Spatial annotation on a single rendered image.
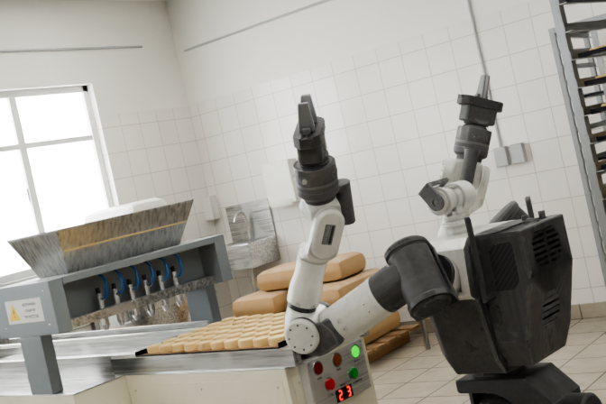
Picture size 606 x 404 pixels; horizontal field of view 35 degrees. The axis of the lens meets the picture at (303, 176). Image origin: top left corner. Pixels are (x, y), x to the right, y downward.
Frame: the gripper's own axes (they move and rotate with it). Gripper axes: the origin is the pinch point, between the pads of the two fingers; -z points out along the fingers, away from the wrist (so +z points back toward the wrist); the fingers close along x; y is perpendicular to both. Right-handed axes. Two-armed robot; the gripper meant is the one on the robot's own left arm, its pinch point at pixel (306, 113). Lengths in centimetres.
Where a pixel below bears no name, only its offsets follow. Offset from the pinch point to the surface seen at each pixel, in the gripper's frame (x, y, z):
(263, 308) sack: 379, -117, 279
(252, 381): 28, -31, 85
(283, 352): 26, -20, 75
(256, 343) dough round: 28, -28, 73
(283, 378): 23, -21, 81
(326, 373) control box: 30, -11, 85
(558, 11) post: 126, 63, 20
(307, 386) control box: 24, -15, 85
